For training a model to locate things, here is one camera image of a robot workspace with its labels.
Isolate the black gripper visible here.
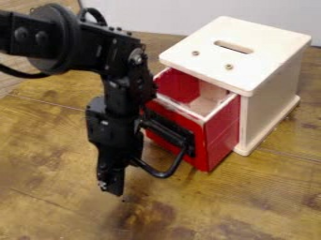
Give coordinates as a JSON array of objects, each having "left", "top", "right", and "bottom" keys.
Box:
[{"left": 85, "top": 97, "right": 142, "bottom": 196}]

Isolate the white wooden box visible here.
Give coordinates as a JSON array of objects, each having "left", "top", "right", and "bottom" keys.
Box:
[{"left": 159, "top": 16, "right": 311, "bottom": 156}]

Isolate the red drawer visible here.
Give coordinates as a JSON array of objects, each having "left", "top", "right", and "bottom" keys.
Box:
[{"left": 147, "top": 68, "right": 240, "bottom": 172}]

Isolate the black drawer handle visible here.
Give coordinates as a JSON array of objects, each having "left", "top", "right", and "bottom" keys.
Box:
[{"left": 132, "top": 117, "right": 195, "bottom": 179}]

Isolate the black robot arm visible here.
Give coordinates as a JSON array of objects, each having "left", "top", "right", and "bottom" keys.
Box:
[{"left": 0, "top": 3, "right": 156, "bottom": 196}]

